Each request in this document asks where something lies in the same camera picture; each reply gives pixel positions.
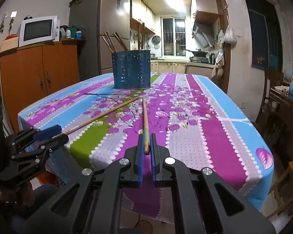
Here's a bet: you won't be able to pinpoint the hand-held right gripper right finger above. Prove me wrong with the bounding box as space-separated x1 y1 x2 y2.
150 133 276 234

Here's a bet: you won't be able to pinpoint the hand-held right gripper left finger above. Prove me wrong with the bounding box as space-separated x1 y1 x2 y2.
20 134 145 234

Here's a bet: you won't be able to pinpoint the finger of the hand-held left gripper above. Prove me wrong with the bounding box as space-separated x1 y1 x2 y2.
0 134 69 191
5 125 63 153

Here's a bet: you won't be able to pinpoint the brown wooden chopstick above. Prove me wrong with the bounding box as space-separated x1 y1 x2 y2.
62 96 140 136
142 98 152 155

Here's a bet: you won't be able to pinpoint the blue perforated chopstick holder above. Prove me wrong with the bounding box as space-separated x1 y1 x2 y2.
112 50 151 89

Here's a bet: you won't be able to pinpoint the bunch of chopsticks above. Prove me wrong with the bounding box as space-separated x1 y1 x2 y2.
101 22 145 53

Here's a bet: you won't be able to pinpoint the person's left hand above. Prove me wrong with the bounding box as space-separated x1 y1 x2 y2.
0 179 36 207

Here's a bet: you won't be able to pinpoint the orange wooden cabinet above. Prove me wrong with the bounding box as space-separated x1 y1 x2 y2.
0 38 86 132

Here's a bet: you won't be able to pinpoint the striped floral tablecloth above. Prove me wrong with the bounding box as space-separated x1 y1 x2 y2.
18 72 274 225

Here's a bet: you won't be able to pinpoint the beige box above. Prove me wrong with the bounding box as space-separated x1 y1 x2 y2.
0 39 19 54

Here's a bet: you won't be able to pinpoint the beige lower kitchen cabinets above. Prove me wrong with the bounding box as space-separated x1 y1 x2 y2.
150 58 215 78

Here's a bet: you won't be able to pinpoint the beige kitchen cabinets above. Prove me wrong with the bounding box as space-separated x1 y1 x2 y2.
150 58 215 78
130 0 157 35

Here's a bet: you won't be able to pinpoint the white microwave oven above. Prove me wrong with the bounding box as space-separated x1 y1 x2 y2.
18 16 60 47

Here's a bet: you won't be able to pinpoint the hanging bags of produce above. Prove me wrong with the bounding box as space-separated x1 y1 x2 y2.
211 50 225 78

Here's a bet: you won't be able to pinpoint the black wok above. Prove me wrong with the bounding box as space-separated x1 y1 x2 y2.
184 49 208 56

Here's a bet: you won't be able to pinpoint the barred kitchen window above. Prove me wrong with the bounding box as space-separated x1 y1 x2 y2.
162 17 186 56

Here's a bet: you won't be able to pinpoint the grey refrigerator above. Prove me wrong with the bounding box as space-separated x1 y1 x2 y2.
69 0 132 76

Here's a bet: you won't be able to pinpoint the steel range hood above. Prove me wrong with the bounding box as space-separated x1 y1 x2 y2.
192 21 214 49

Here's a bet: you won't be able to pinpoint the dark wooden chair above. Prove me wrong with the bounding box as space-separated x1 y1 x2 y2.
255 67 285 127

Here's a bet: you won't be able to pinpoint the white hanging plastic bag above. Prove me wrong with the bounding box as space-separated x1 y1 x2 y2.
223 24 237 45

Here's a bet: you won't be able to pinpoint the dark wooden side table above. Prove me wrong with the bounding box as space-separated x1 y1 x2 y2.
269 85 293 152

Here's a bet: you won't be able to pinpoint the beige upper kitchen cabinets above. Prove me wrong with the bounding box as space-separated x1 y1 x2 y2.
130 0 157 35

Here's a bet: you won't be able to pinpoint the ceiling light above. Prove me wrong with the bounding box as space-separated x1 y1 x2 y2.
163 0 192 11

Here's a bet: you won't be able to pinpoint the brown upper kitchen cabinet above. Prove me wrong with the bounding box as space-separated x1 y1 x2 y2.
194 0 221 25

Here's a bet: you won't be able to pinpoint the dark night window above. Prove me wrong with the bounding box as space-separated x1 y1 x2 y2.
242 0 284 71

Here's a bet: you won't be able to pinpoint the wooden doorway frame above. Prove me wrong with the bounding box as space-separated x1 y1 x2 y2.
118 0 235 95

